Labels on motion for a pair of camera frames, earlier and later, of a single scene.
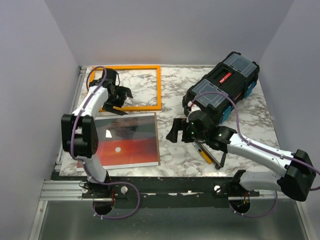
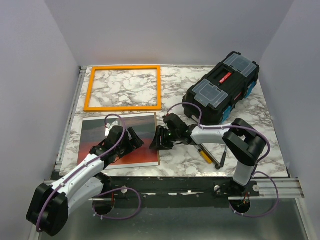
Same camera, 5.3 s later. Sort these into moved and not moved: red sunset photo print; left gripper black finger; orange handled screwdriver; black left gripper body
Moved: black left gripper body; left gripper black finger
Not moved: orange handled screwdriver; red sunset photo print
